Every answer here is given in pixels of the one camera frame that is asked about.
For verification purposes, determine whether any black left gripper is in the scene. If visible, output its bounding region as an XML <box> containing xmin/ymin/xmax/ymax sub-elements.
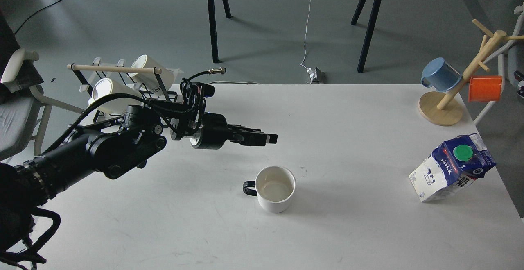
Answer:
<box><xmin>190</xmin><ymin>113</ymin><xmax>278</xmax><ymax>150</ymax></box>

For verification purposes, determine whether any white mug black handle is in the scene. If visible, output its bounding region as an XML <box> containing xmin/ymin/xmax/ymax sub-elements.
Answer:
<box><xmin>242</xmin><ymin>166</ymin><xmax>296</xmax><ymax>213</ymax></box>

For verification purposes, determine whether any blue white milk carton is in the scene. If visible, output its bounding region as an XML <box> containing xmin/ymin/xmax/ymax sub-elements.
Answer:
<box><xmin>409</xmin><ymin>133</ymin><xmax>496</xmax><ymax>202</ymax></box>

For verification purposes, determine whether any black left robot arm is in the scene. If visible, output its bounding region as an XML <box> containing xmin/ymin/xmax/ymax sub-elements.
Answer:
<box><xmin>0</xmin><ymin>77</ymin><xmax>278</xmax><ymax>269</ymax></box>

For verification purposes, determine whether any orange cup on tree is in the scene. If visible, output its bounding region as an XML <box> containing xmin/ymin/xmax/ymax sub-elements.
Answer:
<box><xmin>468</xmin><ymin>75</ymin><xmax>503</xmax><ymax>102</ymax></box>

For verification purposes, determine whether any white mug rear on rack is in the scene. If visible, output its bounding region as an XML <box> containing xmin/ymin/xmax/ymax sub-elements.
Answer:
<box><xmin>131</xmin><ymin>54</ymin><xmax>174</xmax><ymax>92</ymax></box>

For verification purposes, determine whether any white mug on rack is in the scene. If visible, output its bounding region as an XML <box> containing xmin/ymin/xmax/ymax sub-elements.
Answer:
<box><xmin>88</xmin><ymin>78</ymin><xmax>143</xmax><ymax>115</ymax></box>
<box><xmin>131</xmin><ymin>54</ymin><xmax>174</xmax><ymax>92</ymax></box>

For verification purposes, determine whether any white mug front on rack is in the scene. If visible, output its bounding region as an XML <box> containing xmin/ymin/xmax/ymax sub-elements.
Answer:
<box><xmin>88</xmin><ymin>78</ymin><xmax>143</xmax><ymax>115</ymax></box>

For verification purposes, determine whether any black trestle leg left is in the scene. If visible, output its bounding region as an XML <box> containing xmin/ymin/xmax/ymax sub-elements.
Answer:
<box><xmin>207</xmin><ymin>0</ymin><xmax>232</xmax><ymax>64</ymax></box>

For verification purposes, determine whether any black trestle leg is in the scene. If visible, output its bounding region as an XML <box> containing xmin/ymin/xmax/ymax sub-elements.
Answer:
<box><xmin>207</xmin><ymin>0</ymin><xmax>232</xmax><ymax>64</ymax></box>
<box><xmin>351</xmin><ymin>0</ymin><xmax>382</xmax><ymax>73</ymax></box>

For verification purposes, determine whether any wooden mug tree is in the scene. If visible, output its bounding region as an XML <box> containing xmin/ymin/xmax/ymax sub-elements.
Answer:
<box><xmin>418</xmin><ymin>14</ymin><xmax>523</xmax><ymax>126</ymax></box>

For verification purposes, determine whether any blue mug on tree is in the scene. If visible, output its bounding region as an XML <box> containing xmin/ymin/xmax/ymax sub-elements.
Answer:
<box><xmin>420</xmin><ymin>57</ymin><xmax>462</xmax><ymax>93</ymax></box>

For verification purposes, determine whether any black trestle leg right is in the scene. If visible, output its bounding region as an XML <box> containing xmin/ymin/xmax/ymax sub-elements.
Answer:
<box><xmin>351</xmin><ymin>0</ymin><xmax>382</xmax><ymax>73</ymax></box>

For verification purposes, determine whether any grey chair at left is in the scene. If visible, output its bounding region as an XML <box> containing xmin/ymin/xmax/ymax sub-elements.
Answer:
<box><xmin>0</xmin><ymin>49</ymin><xmax>88</xmax><ymax>162</ymax></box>

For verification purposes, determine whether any white cable on floor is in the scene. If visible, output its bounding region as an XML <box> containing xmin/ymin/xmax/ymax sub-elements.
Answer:
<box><xmin>207</xmin><ymin>0</ymin><xmax>320</xmax><ymax>85</ymax></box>

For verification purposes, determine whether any black wire mug rack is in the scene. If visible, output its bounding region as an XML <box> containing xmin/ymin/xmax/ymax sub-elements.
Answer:
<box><xmin>67</xmin><ymin>55</ymin><xmax>179</xmax><ymax>102</ymax></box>

